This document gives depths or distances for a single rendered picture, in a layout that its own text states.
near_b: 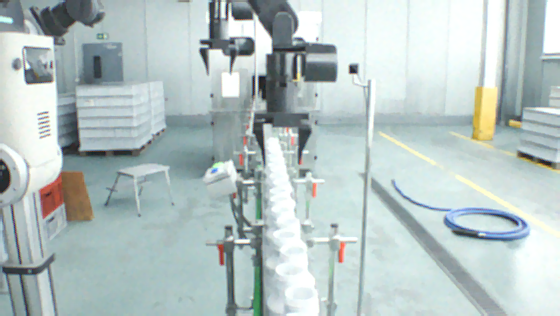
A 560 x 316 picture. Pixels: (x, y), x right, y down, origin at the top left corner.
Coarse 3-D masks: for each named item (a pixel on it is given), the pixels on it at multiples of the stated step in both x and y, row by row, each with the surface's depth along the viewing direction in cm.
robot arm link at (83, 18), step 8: (72, 0) 110; (80, 0) 110; (88, 0) 110; (72, 8) 110; (80, 8) 110; (88, 8) 111; (96, 8) 112; (104, 8) 119; (72, 16) 111; (80, 16) 111; (88, 16) 111; (104, 16) 120
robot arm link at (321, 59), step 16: (288, 16) 72; (272, 32) 72; (288, 32) 72; (304, 48) 76; (320, 48) 75; (336, 48) 75; (320, 64) 75; (336, 64) 75; (304, 80) 77; (320, 80) 77; (336, 80) 77
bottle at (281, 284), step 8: (280, 264) 54; (288, 264) 55; (296, 264) 54; (280, 272) 54; (288, 272) 55; (296, 272) 55; (304, 272) 53; (280, 280) 52; (288, 280) 52; (296, 280) 52; (304, 280) 53; (280, 288) 52; (272, 296) 54; (280, 296) 52; (272, 304) 53; (280, 304) 52; (272, 312) 52; (280, 312) 51
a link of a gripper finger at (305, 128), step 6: (276, 120) 76; (282, 120) 76; (288, 120) 76; (294, 120) 76; (276, 126) 76; (282, 126) 76; (288, 126) 76; (294, 126) 76; (300, 126) 76; (306, 126) 76; (312, 126) 77; (300, 132) 78; (306, 132) 77; (300, 138) 77; (306, 138) 77; (300, 144) 78; (300, 150) 79; (300, 156) 79
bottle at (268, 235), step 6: (276, 210) 78; (282, 210) 78; (288, 210) 77; (276, 216) 75; (282, 216) 75; (276, 222) 75; (270, 228) 76; (264, 234) 77; (270, 234) 75; (270, 240) 75; (264, 246) 77
